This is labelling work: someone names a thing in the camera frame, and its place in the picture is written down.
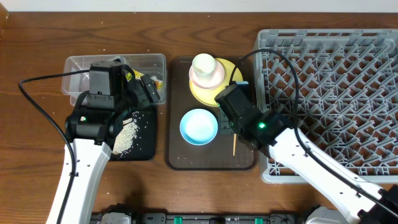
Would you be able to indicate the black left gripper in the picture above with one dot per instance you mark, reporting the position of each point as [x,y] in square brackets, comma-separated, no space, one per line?
[137,89]

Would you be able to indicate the left wooden chopstick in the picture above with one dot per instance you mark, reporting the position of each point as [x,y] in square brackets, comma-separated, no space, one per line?
[234,143]

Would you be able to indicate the clear plastic waste bin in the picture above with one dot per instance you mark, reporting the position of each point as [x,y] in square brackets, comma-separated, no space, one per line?
[151,64]

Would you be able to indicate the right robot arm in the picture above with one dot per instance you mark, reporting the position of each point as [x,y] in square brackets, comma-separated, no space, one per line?
[358,200]

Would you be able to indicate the grey plastic dishwasher rack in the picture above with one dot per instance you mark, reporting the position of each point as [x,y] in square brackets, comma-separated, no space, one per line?
[346,83]

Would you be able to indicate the brown plastic serving tray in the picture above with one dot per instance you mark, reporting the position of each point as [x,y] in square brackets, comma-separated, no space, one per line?
[179,154]

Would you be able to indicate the cream cup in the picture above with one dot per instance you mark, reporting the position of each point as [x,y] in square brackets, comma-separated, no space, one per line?
[203,64]

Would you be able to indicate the pink bowl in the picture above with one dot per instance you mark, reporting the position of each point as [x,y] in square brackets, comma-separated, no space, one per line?
[215,81]

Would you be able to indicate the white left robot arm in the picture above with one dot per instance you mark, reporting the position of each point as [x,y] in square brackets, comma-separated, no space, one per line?
[100,115]

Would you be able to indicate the black plastic tray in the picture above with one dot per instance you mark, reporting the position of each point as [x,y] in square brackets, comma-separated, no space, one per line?
[148,141]

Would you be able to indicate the yellow plate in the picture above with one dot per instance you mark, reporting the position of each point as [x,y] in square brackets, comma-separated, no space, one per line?
[207,97]

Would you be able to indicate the rice leftovers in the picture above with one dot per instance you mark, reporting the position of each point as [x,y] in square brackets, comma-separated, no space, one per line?
[132,131]

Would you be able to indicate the light blue bowl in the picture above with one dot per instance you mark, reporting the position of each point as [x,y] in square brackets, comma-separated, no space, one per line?
[198,127]

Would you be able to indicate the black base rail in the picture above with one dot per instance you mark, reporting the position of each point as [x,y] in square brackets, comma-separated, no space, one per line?
[122,214]

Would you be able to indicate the green orange snack wrapper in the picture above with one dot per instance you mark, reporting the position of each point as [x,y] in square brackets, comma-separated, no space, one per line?
[158,83]

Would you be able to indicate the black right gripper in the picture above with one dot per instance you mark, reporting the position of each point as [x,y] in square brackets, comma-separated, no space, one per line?
[224,123]

